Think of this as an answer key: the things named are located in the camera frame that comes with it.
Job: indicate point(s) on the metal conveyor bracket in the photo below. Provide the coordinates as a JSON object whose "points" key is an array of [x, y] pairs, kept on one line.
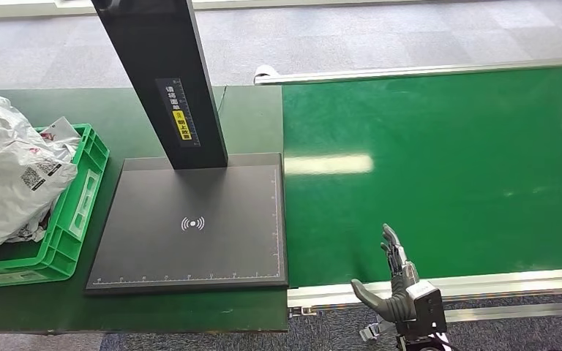
{"points": [[370, 333]]}

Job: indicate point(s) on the white rail end cap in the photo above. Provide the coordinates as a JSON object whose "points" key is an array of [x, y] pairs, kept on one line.
{"points": [[265, 72]]}

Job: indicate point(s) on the green plastic crate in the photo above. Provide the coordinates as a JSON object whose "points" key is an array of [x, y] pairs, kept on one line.
{"points": [[67, 232]]}

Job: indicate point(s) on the aluminium conveyor side rail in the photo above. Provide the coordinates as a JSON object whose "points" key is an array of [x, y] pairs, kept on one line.
{"points": [[504, 281], [407, 72]]}

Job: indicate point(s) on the white plastic mailer package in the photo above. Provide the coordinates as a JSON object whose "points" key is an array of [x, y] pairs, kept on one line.
{"points": [[63, 139], [9, 169]]}

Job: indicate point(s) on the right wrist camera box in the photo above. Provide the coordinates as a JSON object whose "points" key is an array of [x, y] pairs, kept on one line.
{"points": [[429, 307]]}

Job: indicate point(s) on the black inbound scanner machine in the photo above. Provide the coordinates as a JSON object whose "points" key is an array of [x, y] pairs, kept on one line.
{"points": [[189, 252]]}

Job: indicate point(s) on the black and yellow label sticker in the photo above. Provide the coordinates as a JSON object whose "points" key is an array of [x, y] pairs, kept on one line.
{"points": [[174, 97]]}

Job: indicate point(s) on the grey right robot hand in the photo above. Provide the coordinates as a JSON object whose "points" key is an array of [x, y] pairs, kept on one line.
{"points": [[395, 305]]}

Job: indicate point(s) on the green conveyor belt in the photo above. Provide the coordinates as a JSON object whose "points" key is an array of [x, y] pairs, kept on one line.
{"points": [[455, 135]]}

